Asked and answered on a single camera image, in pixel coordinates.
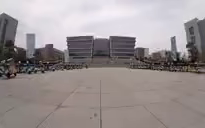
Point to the low brown building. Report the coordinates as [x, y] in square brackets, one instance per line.
[48, 53]

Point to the row of parked scooters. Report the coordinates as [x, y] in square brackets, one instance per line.
[30, 68]
[170, 67]

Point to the pale tower building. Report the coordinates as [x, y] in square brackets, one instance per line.
[30, 45]

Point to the tree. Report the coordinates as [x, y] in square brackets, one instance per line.
[192, 53]

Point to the slim tower building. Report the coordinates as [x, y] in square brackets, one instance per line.
[173, 45]

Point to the wide building with dark centre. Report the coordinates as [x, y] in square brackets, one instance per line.
[80, 46]

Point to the grey steps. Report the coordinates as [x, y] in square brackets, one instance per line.
[108, 62]

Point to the small grey building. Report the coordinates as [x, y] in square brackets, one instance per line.
[141, 53]

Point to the pale grey tall building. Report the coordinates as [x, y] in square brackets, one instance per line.
[200, 35]

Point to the grey stone slab plaza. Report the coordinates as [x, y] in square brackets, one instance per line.
[123, 96]

